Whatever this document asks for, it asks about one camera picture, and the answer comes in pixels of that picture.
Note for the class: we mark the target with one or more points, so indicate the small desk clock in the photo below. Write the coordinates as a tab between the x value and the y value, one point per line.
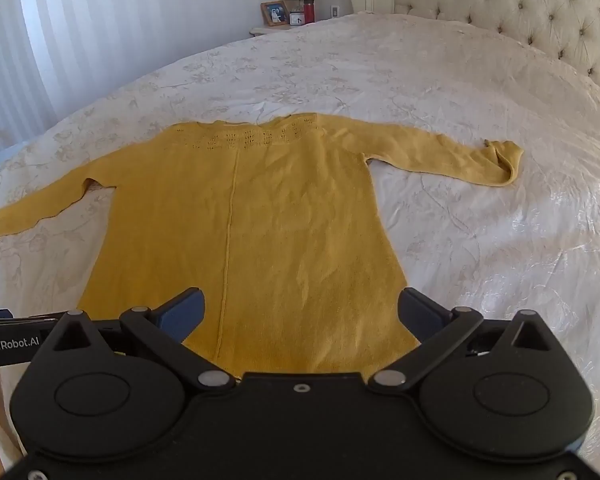
296	18

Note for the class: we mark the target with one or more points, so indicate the red bottle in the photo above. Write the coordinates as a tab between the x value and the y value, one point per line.
309	11

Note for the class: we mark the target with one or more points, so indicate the wooden photo frame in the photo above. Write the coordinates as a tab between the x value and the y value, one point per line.
275	13

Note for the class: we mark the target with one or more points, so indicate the yellow knit sweater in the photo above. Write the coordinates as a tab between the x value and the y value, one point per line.
290	220

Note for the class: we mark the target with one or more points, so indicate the bed with cream floral bedspread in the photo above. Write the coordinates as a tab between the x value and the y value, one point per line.
330	75

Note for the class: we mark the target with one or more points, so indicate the white sheer curtain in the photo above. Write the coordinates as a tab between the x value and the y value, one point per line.
40	35

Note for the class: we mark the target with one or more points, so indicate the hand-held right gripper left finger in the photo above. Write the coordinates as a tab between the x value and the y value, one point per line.
185	310

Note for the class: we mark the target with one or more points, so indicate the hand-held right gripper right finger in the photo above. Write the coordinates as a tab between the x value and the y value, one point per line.
420	312

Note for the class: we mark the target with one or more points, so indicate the white nightstand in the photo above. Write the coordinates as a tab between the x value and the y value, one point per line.
270	30

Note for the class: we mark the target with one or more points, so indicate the cream tufted headboard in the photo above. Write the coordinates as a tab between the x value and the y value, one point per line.
505	5

